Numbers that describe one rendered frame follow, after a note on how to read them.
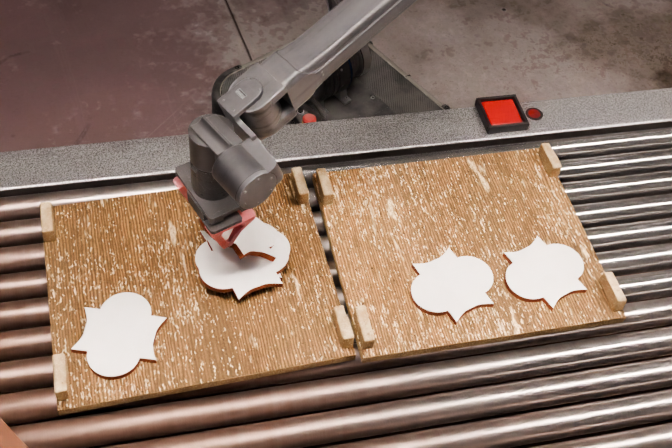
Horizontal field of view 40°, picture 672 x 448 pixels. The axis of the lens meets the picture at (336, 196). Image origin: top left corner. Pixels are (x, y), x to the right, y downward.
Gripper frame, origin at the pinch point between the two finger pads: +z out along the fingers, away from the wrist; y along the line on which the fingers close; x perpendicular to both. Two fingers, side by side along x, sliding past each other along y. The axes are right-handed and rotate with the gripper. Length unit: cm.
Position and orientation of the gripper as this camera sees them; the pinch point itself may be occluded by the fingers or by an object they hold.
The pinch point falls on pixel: (215, 225)
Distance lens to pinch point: 132.2
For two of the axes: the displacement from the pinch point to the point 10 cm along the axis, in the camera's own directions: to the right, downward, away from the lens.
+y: -5.5, -6.7, 5.0
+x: -8.3, 3.9, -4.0
